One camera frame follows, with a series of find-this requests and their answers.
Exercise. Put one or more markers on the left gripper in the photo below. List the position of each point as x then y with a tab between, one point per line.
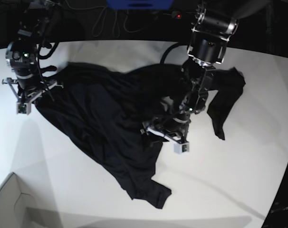
171	127

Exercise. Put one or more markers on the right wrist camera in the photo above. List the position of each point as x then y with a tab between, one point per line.
23	108

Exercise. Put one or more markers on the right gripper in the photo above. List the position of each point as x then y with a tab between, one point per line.
32	90

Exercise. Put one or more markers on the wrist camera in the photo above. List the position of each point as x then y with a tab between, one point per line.
181	147
23	108

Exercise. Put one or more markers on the white cardboard box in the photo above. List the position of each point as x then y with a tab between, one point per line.
13	211

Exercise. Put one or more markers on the blue plastic bin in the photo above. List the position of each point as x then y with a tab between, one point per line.
140	4

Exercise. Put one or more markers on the black t-shirt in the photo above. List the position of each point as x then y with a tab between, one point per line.
101	112

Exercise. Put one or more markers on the black power strip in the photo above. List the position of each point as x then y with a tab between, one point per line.
183	15

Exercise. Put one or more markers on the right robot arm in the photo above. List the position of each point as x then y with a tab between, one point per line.
31	46

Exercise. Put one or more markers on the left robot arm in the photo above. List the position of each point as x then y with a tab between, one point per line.
197	85

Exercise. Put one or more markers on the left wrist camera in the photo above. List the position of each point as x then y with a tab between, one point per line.
181	147

